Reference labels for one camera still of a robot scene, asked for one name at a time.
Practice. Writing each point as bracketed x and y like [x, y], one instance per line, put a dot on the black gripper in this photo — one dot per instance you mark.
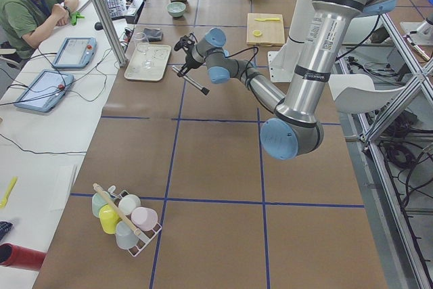
[191, 61]

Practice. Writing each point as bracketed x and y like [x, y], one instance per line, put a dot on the steel muddler black tip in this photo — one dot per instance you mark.
[192, 82]

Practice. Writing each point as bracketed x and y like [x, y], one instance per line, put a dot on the yellow lemon half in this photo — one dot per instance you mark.
[257, 33]

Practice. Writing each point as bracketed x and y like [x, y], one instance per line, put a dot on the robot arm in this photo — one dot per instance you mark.
[294, 129]

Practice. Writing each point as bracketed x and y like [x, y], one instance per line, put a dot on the white cup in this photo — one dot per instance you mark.
[129, 203]

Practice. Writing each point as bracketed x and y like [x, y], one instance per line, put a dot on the pink cup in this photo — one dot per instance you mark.
[144, 218]

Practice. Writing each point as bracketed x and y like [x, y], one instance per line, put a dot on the mint green cup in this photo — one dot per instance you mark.
[97, 202]

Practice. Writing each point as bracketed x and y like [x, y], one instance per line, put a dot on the yellow cup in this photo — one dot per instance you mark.
[108, 219]

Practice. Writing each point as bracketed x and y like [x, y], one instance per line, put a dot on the pale blue grey cup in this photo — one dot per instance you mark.
[125, 238]

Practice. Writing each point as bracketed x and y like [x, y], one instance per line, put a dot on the cream bear tray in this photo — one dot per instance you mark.
[158, 54]

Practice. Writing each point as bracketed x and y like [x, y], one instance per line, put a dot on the grey folded cloth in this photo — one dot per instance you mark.
[153, 34]

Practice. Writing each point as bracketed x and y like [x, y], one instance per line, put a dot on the clear wine glass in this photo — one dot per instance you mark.
[142, 45]

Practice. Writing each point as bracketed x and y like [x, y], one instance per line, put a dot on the green bowl of ice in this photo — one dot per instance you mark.
[176, 9]

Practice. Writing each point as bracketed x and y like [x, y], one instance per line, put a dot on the bamboo cutting board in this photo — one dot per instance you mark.
[273, 32]

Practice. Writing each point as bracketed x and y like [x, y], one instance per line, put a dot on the yellow plastic knife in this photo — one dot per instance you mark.
[274, 19]

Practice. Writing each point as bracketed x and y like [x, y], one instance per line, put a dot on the black keyboard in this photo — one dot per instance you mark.
[116, 8]

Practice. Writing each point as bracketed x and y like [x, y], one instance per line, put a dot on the black computer mouse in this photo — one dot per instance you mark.
[98, 26]

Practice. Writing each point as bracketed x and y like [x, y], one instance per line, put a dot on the blue teach pendant far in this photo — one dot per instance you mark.
[75, 53]

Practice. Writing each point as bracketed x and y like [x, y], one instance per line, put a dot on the blue teach pendant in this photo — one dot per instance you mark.
[45, 92]
[75, 53]

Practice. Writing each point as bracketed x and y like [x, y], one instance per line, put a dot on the green plastic clamp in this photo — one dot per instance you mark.
[75, 17]

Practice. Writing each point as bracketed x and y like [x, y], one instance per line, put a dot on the blue teach pendant near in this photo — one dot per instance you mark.
[45, 92]

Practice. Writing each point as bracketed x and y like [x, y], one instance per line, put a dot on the person in green shirt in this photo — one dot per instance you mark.
[27, 23]

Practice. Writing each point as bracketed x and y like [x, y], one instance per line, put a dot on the yellow plastic utensil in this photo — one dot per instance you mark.
[8, 191]

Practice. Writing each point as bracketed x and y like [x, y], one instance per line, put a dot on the red cylinder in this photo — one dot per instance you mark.
[21, 258]

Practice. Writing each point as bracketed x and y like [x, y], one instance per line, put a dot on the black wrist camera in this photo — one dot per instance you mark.
[186, 42]

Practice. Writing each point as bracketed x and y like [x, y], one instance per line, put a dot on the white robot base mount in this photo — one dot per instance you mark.
[282, 63]

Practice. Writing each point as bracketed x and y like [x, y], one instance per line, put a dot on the aluminium frame post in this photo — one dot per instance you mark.
[110, 31]

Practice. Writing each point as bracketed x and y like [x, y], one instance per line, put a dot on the white wire cup rack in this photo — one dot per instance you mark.
[113, 198]

